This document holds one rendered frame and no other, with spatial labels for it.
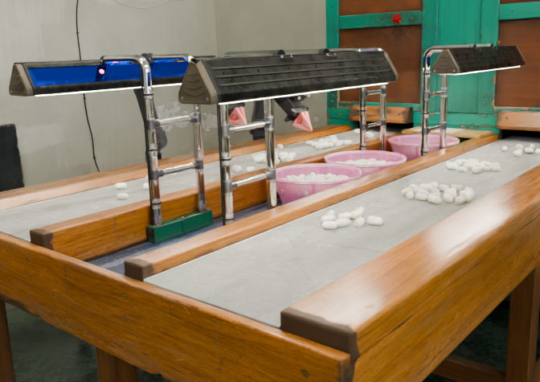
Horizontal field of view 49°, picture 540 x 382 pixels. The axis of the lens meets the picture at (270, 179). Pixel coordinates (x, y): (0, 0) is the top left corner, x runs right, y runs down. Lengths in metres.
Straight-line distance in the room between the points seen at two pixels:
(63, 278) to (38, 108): 2.69
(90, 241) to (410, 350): 0.74
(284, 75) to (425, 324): 0.49
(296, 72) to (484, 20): 1.53
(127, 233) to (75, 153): 2.58
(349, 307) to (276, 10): 3.52
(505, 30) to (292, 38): 1.93
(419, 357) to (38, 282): 0.77
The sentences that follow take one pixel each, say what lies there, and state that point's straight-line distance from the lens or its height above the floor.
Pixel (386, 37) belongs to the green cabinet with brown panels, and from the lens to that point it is 2.75.
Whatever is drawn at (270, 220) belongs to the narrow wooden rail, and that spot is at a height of 0.76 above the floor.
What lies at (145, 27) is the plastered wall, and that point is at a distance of 4.27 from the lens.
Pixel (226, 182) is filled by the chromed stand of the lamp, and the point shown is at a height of 0.85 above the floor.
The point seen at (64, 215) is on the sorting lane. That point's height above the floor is 0.74.
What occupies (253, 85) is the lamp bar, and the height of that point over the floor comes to 1.06.
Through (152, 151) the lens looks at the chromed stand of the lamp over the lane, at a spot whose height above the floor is 0.90.
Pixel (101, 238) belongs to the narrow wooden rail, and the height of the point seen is 0.72.
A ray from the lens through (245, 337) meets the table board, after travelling 0.87.
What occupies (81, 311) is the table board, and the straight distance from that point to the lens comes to 1.21.
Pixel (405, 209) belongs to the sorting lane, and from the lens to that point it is 1.44.
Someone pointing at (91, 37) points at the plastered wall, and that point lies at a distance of 4.03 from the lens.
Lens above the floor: 1.12
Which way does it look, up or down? 12 degrees down
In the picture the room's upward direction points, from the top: 2 degrees counter-clockwise
